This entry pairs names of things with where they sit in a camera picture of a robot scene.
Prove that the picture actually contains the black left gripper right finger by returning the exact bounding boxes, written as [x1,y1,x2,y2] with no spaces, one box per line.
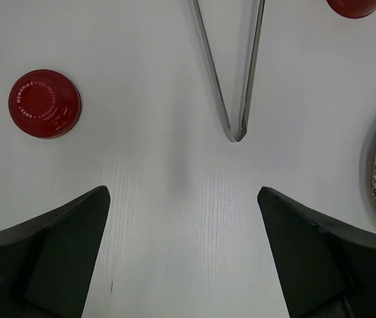
[258,187,376,317]

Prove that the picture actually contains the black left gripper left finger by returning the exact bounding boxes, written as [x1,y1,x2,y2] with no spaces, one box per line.
[0,185,111,317]

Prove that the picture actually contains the red cylindrical lunch container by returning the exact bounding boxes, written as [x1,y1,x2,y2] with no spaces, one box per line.
[326,0,376,19]

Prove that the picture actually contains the steel serving tongs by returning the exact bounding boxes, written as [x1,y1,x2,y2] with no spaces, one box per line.
[189,1,265,144]

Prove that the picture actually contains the red round lid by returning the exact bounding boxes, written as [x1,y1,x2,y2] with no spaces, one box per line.
[8,70,82,139]

